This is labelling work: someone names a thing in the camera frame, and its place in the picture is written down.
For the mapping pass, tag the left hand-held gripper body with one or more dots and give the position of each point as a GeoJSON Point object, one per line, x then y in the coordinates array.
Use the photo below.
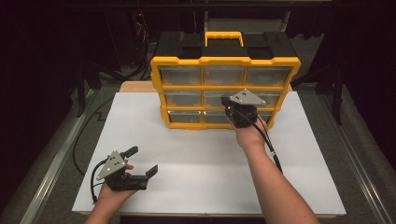
{"type": "Point", "coordinates": [112, 166]}

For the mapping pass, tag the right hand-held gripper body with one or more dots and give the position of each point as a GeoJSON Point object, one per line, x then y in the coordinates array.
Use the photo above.
{"type": "Point", "coordinates": [244, 115]}

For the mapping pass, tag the clear plastic drawer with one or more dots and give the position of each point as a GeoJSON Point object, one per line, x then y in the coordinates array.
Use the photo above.
{"type": "Point", "coordinates": [213, 99]}

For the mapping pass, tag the yellow black drawer organizer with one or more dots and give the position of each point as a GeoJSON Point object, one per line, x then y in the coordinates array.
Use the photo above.
{"type": "Point", "coordinates": [186, 88]}

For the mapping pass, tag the person's right hand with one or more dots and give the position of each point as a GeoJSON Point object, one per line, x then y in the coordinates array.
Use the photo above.
{"type": "Point", "coordinates": [252, 137]}

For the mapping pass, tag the person's left hand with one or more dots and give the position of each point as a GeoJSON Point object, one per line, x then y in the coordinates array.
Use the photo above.
{"type": "Point", "coordinates": [113, 197]}

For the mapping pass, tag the grid of clear organizer bins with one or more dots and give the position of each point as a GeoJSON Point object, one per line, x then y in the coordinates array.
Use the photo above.
{"type": "Point", "coordinates": [180, 76]}

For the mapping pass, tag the aluminium floor rail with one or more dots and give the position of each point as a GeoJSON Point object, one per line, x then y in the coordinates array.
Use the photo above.
{"type": "Point", "coordinates": [355, 158]}
{"type": "Point", "coordinates": [56, 161]}

